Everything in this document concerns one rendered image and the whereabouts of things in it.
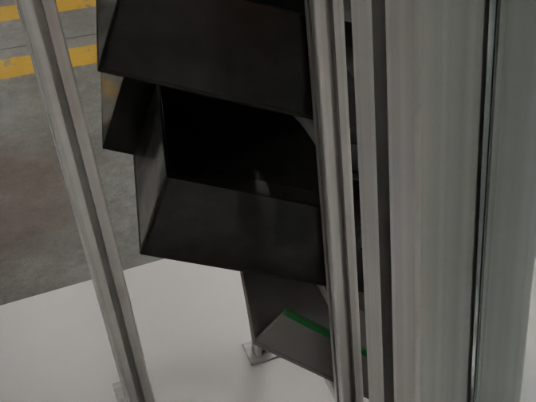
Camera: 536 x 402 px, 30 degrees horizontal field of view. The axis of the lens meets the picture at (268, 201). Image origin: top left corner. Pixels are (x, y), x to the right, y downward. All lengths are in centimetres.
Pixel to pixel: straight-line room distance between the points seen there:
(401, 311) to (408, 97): 5
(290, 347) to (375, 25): 68
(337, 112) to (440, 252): 49
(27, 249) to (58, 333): 155
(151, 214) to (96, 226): 8
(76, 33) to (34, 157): 80
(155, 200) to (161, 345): 59
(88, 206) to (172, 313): 70
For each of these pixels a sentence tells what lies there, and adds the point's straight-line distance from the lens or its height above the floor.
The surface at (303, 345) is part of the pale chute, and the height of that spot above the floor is 117.
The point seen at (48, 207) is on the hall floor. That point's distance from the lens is 303.
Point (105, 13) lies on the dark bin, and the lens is 68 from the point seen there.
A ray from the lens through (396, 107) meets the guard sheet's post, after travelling 18.
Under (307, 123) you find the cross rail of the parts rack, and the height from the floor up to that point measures 139.
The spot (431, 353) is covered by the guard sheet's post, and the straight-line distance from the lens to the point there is 21.
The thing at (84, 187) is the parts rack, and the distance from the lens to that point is 65.
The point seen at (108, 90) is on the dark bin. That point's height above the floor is 133.
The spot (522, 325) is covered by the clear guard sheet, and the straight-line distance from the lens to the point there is 19.
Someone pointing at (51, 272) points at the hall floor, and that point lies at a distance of 280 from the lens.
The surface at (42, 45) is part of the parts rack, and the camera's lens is 59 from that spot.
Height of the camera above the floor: 179
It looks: 38 degrees down
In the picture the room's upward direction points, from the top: 7 degrees counter-clockwise
